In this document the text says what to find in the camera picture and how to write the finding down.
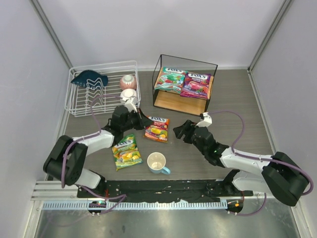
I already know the orange fruits candy bag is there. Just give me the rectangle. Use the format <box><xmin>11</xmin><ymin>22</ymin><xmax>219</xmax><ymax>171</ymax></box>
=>
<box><xmin>144</xmin><ymin>117</ymin><xmax>170</xmax><ymax>143</ymax></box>

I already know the green spring tea candy bag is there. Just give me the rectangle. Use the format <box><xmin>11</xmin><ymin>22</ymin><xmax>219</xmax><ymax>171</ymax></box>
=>
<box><xmin>112</xmin><ymin>134</ymin><xmax>143</xmax><ymax>171</ymax></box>

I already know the light blue mug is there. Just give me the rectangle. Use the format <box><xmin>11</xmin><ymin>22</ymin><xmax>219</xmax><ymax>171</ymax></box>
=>
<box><xmin>147</xmin><ymin>152</ymin><xmax>171</xmax><ymax>175</ymax></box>

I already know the purple berries candy bag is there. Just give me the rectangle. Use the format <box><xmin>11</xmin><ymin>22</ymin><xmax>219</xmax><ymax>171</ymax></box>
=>
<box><xmin>180</xmin><ymin>72</ymin><xmax>213</xmax><ymax>100</ymax></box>

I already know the teal mint candy bag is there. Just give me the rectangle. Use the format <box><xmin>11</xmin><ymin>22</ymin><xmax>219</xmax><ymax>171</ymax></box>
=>
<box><xmin>154</xmin><ymin>67</ymin><xmax>187</xmax><ymax>94</ymax></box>

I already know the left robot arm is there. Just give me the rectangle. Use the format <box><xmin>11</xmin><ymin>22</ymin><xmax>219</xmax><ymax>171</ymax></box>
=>
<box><xmin>43</xmin><ymin>105</ymin><xmax>154</xmax><ymax>196</ymax></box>

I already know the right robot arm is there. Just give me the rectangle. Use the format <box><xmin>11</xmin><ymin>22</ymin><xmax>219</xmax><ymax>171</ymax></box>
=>
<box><xmin>173</xmin><ymin>120</ymin><xmax>314</xmax><ymax>206</ymax></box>

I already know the black wood two-tier shelf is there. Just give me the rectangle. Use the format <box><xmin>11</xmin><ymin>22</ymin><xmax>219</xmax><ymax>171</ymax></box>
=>
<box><xmin>152</xmin><ymin>54</ymin><xmax>218</xmax><ymax>116</ymax></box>

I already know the white ceramic bowl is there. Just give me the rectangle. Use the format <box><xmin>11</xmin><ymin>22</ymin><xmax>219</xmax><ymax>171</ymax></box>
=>
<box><xmin>120</xmin><ymin>88</ymin><xmax>137</xmax><ymax>100</ymax></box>

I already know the pink ceramic bowl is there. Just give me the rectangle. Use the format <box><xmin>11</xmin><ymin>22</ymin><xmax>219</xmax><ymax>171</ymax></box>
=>
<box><xmin>120</xmin><ymin>74</ymin><xmax>137</xmax><ymax>90</ymax></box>

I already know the dark blue plate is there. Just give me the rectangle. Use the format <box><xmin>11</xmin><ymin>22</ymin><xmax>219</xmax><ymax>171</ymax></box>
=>
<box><xmin>71</xmin><ymin>70</ymin><xmax>108</xmax><ymax>90</ymax></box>

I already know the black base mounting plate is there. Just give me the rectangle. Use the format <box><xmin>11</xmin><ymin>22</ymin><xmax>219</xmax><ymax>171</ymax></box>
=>
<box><xmin>76</xmin><ymin>178</ymin><xmax>254</xmax><ymax>202</ymax></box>

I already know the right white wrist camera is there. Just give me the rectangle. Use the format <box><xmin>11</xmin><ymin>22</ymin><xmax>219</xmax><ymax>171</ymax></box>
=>
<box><xmin>197</xmin><ymin>112</ymin><xmax>212</xmax><ymax>127</ymax></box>

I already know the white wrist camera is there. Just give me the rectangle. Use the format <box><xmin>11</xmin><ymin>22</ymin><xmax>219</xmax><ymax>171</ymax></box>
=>
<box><xmin>120</xmin><ymin>97</ymin><xmax>137</xmax><ymax>112</ymax></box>
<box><xmin>197</xmin><ymin>112</ymin><xmax>212</xmax><ymax>127</ymax></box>

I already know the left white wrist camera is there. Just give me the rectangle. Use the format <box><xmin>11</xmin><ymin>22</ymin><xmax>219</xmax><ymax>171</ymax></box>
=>
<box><xmin>120</xmin><ymin>97</ymin><xmax>137</xmax><ymax>112</ymax></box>

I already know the white wire dish rack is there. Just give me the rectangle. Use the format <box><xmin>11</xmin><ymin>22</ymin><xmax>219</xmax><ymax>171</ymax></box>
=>
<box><xmin>64</xmin><ymin>60</ymin><xmax>141</xmax><ymax>117</ymax></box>

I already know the white slotted cable duct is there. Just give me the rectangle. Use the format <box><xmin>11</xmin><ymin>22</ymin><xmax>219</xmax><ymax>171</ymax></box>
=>
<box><xmin>42</xmin><ymin>200</ymin><xmax>227</xmax><ymax>210</ymax></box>

